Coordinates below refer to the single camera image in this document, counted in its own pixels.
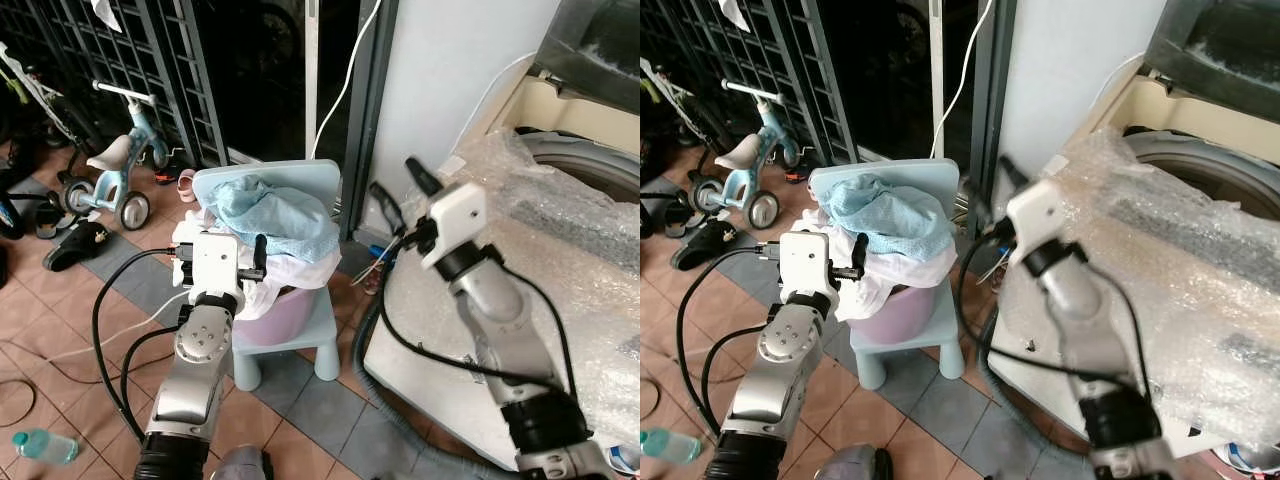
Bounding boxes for light blue plastic child chair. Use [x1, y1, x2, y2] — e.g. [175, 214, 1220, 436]
[807, 159, 967, 392]
[189, 159, 344, 392]

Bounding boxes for white bicycle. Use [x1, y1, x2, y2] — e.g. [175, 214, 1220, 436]
[640, 55, 713, 151]
[0, 40, 83, 153]

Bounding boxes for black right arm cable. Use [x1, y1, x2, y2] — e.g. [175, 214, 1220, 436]
[955, 238, 1156, 401]
[377, 232, 579, 396]

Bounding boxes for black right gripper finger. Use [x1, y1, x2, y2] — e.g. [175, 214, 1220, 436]
[999, 154, 1034, 194]
[404, 157, 444, 198]
[369, 181, 405, 237]
[967, 186, 1002, 241]

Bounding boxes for white top-load washing machine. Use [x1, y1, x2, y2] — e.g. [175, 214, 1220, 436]
[985, 50, 1280, 473]
[362, 50, 641, 473]

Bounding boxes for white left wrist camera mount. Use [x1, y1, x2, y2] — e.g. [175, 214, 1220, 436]
[777, 231, 834, 294]
[183, 231, 242, 294]

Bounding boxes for purple plastic basin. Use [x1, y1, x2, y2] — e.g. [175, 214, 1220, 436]
[876, 283, 953, 343]
[231, 283, 327, 347]

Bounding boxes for dark metal grille gate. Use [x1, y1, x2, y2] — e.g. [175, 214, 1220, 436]
[0, 0, 233, 169]
[640, 0, 863, 169]

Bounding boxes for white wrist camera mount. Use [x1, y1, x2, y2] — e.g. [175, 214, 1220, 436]
[183, 231, 242, 294]
[777, 231, 834, 294]
[1004, 179, 1068, 265]
[419, 181, 490, 270]

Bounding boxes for dark grey door frame post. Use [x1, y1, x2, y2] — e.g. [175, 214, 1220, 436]
[964, 0, 1020, 243]
[339, 0, 402, 243]

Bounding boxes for white floor cable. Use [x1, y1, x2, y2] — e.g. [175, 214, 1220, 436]
[93, 303, 191, 363]

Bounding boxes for light blue towel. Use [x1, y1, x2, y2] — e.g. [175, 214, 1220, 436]
[824, 174, 955, 263]
[204, 177, 342, 265]

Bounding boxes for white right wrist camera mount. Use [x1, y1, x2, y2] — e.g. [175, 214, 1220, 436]
[1004, 179, 1068, 265]
[419, 181, 490, 270]

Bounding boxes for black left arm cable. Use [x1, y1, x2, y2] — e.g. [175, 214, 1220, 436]
[675, 246, 783, 441]
[91, 247, 191, 446]

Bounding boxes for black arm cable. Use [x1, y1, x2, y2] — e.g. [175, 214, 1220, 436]
[377, 232, 579, 396]
[91, 247, 191, 446]
[955, 238, 1156, 401]
[675, 246, 783, 441]

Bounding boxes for light blue child tricycle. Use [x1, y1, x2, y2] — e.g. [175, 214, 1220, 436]
[57, 80, 173, 232]
[689, 79, 801, 230]

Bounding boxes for dark washing machine lid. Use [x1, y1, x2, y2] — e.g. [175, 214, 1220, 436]
[1140, 0, 1280, 98]
[534, 0, 641, 87]

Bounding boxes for white hanging cable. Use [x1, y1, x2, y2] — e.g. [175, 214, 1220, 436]
[929, 0, 997, 160]
[310, 0, 387, 161]

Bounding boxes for black sandal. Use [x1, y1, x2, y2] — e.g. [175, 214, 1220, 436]
[42, 221, 117, 274]
[671, 229, 738, 272]

